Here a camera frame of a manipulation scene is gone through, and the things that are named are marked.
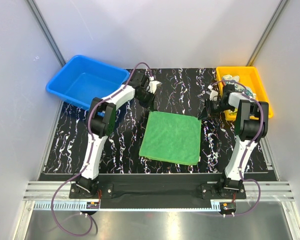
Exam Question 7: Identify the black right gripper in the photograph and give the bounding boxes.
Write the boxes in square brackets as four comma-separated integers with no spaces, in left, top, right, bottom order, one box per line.
[197,98,234,121]

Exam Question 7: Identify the green microfiber towel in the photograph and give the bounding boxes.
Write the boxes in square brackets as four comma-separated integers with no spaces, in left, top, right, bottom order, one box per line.
[139,111,202,165]

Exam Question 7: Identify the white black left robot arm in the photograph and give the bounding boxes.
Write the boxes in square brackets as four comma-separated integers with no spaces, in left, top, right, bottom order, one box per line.
[75,72,162,198]

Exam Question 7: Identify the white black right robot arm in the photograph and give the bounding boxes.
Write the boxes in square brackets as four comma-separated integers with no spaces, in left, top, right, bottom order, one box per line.
[198,80,269,199]

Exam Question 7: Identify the teal patterned cloth in bin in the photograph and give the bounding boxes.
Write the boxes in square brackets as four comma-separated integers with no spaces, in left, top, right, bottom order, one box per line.
[221,74,257,99]

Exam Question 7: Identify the yellow plastic bin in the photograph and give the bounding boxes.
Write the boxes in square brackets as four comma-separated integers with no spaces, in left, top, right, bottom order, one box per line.
[216,66,274,121]

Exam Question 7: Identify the blue plastic bin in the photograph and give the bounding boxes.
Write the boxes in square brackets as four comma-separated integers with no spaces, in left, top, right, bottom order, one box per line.
[46,55,130,111]

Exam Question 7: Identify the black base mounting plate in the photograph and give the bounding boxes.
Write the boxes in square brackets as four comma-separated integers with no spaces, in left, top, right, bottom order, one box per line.
[68,173,247,210]

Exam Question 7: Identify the right power connector block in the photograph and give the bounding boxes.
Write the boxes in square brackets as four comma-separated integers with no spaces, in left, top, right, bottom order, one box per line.
[220,202,237,212]

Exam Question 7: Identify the power connector block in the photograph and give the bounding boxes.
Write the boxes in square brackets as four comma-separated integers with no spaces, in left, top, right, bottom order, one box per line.
[86,201,100,211]
[220,202,237,212]

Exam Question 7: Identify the left power connector block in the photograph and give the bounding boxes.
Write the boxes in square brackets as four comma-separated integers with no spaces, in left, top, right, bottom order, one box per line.
[86,201,100,211]

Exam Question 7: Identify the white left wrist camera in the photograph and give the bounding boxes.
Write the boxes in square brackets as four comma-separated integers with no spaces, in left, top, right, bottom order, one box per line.
[148,80,162,94]

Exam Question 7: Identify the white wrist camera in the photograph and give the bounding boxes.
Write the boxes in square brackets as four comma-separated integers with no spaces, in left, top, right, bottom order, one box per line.
[148,80,162,94]
[208,85,219,102]

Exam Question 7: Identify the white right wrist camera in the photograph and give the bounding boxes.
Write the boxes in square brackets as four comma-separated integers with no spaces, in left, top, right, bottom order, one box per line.
[208,85,219,102]

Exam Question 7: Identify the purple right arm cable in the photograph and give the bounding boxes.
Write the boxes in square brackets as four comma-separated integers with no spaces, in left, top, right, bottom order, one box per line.
[209,80,266,217]

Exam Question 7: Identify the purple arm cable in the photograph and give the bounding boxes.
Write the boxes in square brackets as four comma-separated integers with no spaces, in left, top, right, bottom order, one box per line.
[209,80,266,217]
[51,62,156,236]

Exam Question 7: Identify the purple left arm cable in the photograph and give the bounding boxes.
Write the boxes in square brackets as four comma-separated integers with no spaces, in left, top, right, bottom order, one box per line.
[51,62,156,236]

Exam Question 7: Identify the aluminium frame rail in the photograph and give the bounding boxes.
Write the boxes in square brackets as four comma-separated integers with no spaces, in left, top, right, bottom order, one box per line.
[22,159,296,213]

